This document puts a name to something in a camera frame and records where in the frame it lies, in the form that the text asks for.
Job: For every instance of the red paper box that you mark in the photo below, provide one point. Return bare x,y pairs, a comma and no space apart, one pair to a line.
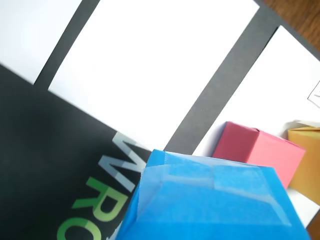
270,155

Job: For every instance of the white sheet marked one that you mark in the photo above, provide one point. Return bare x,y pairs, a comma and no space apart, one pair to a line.
150,62

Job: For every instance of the white sheet marked two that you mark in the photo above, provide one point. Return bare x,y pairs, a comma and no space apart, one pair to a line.
30,30

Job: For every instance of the white sheet marked home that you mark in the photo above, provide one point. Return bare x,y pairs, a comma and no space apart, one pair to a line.
270,87

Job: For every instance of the black mat with lettering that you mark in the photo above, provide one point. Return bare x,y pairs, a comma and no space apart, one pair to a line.
37,137

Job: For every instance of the blue paper box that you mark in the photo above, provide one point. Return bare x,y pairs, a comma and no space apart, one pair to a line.
200,205

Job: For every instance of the yellow paper box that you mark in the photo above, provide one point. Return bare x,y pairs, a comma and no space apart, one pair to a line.
307,162

